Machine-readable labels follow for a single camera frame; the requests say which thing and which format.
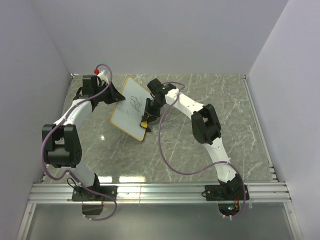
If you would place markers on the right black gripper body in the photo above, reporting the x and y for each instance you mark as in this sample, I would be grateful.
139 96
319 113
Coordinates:
153 107

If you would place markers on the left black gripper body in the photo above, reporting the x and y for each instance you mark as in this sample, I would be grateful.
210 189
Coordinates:
103 97

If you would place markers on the yellow bone-shaped eraser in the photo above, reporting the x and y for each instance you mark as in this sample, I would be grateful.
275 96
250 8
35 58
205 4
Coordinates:
144 124

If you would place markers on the white whiteboard with yellow frame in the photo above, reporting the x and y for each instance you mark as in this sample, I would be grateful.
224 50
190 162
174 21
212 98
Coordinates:
127 114

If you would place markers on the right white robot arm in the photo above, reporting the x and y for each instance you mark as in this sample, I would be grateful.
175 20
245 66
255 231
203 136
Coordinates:
206 130

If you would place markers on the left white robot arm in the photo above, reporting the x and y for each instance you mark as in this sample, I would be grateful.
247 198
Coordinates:
61 151

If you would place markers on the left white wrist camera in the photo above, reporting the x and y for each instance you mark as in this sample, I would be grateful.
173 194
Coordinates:
102 74

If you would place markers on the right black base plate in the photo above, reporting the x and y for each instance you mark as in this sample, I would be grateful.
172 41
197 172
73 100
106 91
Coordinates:
215 192

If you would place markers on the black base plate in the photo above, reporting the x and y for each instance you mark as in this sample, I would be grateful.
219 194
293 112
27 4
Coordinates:
215 192
105 193

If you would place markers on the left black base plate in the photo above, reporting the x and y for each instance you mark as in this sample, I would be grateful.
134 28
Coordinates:
105 193

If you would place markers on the aluminium mounting rail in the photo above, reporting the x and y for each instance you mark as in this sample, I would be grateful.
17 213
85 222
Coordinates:
157 193

